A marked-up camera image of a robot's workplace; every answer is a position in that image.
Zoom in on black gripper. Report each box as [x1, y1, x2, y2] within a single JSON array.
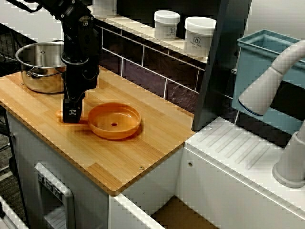
[[62, 62, 100, 124]]

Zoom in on orange plastic toy pan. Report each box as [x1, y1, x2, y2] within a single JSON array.
[[56, 102, 142, 140]]

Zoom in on stainless steel pot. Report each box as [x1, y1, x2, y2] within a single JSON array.
[[15, 39, 69, 94]]

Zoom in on white kitchen cabinet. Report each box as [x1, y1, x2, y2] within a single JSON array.
[[6, 111, 111, 229]]

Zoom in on gray dispenser panel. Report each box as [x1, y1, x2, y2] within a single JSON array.
[[33, 162, 76, 229]]

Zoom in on beige shelf ledge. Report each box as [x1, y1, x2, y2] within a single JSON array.
[[95, 14, 208, 64]]

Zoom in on plain white plastic container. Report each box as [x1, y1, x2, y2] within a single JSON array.
[[92, 0, 118, 19]]

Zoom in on small white labelled jar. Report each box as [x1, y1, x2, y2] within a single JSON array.
[[153, 10, 181, 42]]

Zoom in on dark gray upright panel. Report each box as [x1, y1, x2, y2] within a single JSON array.
[[193, 0, 253, 132]]

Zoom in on large white labelled jar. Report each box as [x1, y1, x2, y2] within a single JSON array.
[[183, 16, 217, 58]]

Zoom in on white sink unit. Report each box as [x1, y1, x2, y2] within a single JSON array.
[[108, 116, 305, 229]]

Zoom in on blue plastic bin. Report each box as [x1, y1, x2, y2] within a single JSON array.
[[231, 29, 305, 135]]

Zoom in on gray toy faucet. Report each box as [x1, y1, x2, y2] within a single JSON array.
[[238, 39, 305, 189]]

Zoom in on aluminium extrusion frame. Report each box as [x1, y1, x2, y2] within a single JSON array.
[[0, 195, 29, 229]]

